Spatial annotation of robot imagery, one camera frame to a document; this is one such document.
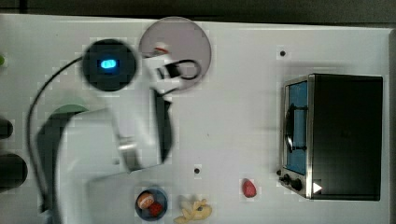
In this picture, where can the green round object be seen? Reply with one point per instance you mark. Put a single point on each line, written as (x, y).
(2, 60)

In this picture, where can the blue bowl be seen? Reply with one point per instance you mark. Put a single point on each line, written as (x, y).
(160, 196)

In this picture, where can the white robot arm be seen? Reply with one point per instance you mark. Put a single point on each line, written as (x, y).
(78, 145)

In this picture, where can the black toaster oven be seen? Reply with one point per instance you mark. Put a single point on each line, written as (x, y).
(332, 128)

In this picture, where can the red ketchup bottle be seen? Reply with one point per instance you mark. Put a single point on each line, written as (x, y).
(159, 49)

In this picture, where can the red toy strawberry in bowl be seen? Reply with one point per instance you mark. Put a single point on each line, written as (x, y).
(155, 209)

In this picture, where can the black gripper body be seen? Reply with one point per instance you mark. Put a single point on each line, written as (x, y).
(164, 73)

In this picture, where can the orange toy fruit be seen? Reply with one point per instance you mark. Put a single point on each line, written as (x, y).
(145, 200)

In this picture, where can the grey round plate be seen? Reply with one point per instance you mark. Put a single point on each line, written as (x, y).
(188, 46)

